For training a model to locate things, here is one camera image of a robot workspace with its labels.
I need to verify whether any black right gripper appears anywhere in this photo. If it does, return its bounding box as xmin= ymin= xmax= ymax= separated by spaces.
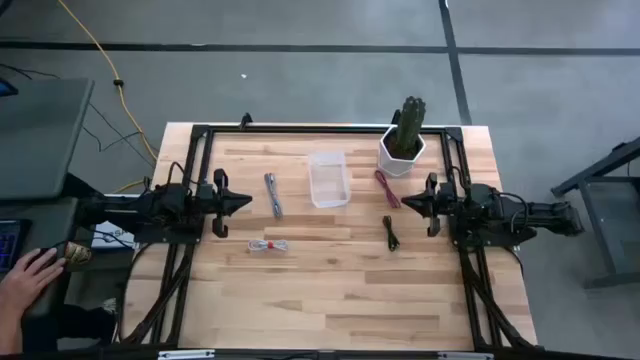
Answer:
xmin=401 ymin=172 xmax=454 ymax=238

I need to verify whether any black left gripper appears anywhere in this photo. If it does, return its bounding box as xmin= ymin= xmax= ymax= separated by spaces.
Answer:
xmin=197 ymin=168 xmax=253 ymax=239

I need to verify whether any red braided USB-C cable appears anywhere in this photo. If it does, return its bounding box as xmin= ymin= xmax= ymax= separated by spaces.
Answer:
xmin=374 ymin=169 xmax=402 ymax=210

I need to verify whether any grey braided USB-C cable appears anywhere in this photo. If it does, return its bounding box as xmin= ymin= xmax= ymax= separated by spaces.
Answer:
xmin=263 ymin=172 xmax=284 ymax=220

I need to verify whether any black USB-C cable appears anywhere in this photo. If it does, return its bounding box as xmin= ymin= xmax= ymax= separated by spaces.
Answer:
xmin=382 ymin=214 xmax=401 ymax=253

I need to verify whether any white cable with red tie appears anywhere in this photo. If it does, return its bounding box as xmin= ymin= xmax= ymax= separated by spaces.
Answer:
xmin=247 ymin=238 xmax=290 ymax=253

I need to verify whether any person's forearm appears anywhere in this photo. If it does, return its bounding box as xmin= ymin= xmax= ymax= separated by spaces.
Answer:
xmin=0 ymin=304 xmax=25 ymax=355

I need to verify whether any white hexagonal plant pot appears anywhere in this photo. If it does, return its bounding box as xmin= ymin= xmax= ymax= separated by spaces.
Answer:
xmin=377 ymin=124 xmax=427 ymax=178

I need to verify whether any green cactus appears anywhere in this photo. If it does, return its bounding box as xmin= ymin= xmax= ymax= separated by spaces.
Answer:
xmin=397 ymin=95 xmax=427 ymax=156

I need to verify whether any clear plastic container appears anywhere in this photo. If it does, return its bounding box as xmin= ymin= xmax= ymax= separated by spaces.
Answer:
xmin=307 ymin=151 xmax=351 ymax=209

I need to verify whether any white labelled box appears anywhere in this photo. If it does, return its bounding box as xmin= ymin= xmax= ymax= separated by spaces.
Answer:
xmin=92 ymin=219 xmax=139 ymax=251

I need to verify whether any gold patterned can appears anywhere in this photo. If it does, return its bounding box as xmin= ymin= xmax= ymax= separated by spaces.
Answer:
xmin=63 ymin=241 xmax=94 ymax=266

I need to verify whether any dark grey keyboard desk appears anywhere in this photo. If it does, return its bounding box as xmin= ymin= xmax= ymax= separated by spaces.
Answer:
xmin=0 ymin=197 xmax=81 ymax=321

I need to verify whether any black side table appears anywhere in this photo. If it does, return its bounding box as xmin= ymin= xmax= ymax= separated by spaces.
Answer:
xmin=549 ymin=135 xmax=640 ymax=291

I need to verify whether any black computer mouse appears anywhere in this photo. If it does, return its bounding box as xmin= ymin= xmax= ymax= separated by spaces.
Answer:
xmin=24 ymin=247 xmax=62 ymax=271

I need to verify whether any grey desk top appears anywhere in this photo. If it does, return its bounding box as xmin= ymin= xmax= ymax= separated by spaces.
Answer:
xmin=0 ymin=77 xmax=95 ymax=201

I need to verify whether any person's hand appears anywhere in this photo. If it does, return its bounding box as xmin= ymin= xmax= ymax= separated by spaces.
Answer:
xmin=0 ymin=248 xmax=66 ymax=317

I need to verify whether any black backlit keyboard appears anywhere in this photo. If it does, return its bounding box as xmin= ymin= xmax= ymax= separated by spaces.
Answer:
xmin=0 ymin=218 xmax=25 ymax=274

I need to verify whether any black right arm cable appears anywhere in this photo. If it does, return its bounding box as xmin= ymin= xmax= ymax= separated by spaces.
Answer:
xmin=447 ymin=164 xmax=472 ymax=194

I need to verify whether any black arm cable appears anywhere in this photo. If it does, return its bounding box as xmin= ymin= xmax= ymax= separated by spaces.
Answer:
xmin=447 ymin=164 xmax=472 ymax=194
xmin=166 ymin=160 xmax=201 ymax=189

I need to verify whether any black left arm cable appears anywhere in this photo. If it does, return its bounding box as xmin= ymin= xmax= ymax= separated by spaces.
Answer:
xmin=166 ymin=160 xmax=201 ymax=189

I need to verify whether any silver frame bracket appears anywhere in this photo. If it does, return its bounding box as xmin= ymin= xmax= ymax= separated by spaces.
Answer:
xmin=437 ymin=351 xmax=495 ymax=360
xmin=157 ymin=349 xmax=216 ymax=360

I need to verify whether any yellow extension cord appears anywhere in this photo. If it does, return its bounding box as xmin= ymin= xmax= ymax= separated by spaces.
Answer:
xmin=57 ymin=0 xmax=160 ymax=195

